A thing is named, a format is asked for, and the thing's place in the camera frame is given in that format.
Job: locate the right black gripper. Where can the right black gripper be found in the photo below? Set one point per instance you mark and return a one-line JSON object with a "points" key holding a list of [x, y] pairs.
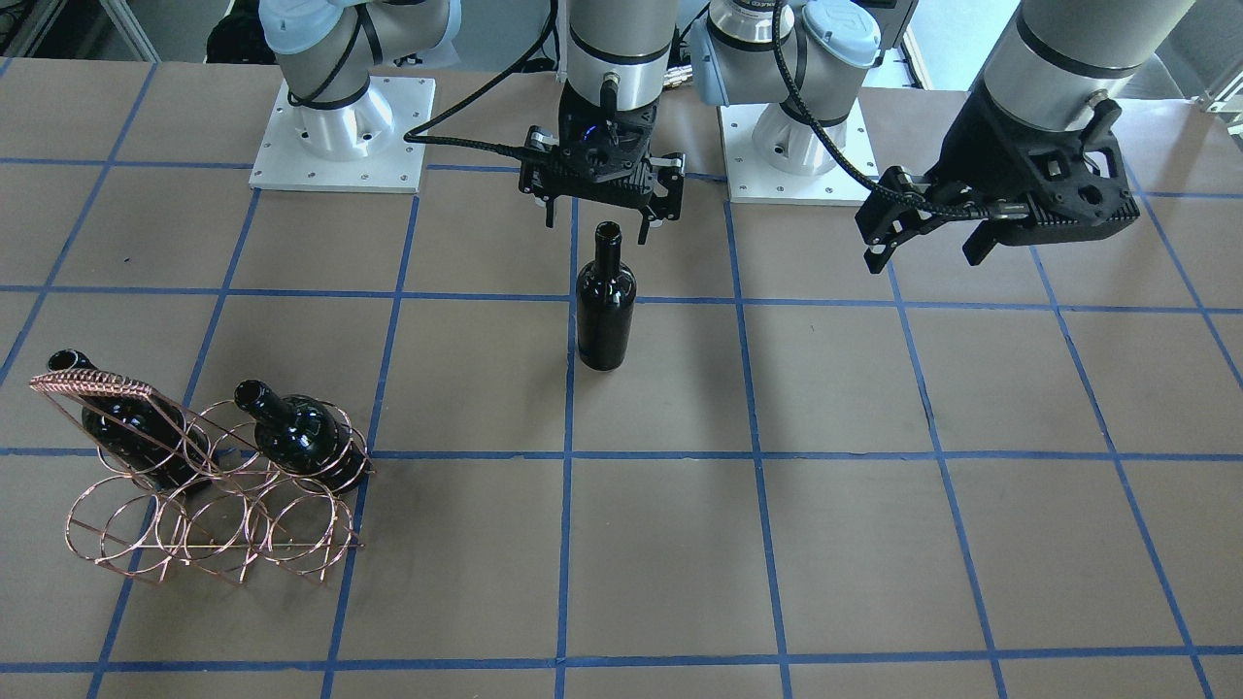
{"points": [[668, 184]]}

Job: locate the dark glass wine bottle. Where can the dark glass wine bottle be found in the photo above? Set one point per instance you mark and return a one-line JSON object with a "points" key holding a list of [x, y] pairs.
{"points": [[606, 291]]}

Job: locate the dark bottle in rack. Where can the dark bottle in rack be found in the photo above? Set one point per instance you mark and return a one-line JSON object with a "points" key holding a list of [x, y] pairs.
{"points": [[301, 435], [151, 440]]}

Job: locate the copper wire wine rack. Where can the copper wire wine rack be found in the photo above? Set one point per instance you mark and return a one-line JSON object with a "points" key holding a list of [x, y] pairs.
{"points": [[238, 511]]}

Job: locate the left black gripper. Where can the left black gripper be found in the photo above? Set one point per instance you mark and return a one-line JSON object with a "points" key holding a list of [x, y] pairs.
{"points": [[983, 148]]}

